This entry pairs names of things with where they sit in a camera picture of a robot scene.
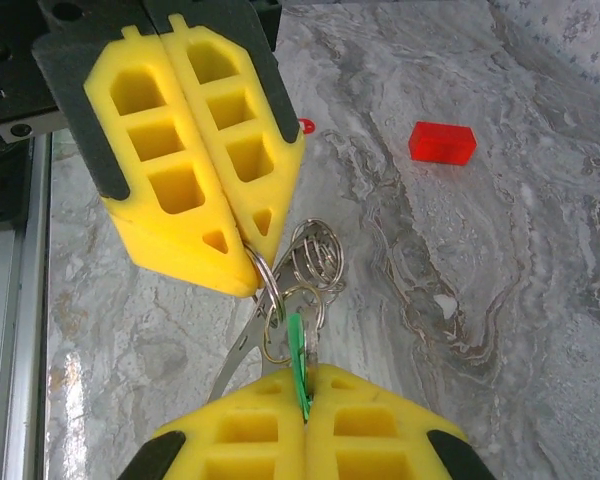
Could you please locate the steel plate with small rings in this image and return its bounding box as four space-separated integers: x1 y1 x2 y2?
207 217 349 401

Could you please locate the key with green cap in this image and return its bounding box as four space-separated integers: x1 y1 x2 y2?
285 312 322 427

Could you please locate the large steel split keyring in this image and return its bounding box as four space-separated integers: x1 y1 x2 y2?
243 243 287 327

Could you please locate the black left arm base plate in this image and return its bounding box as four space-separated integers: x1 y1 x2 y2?
0 142 31 236

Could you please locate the plain red block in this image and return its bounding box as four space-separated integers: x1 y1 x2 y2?
409 120 478 169

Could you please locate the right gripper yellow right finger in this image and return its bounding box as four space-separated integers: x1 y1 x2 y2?
305 363 496 480

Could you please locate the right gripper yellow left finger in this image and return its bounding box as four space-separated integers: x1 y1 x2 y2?
117 368 307 480

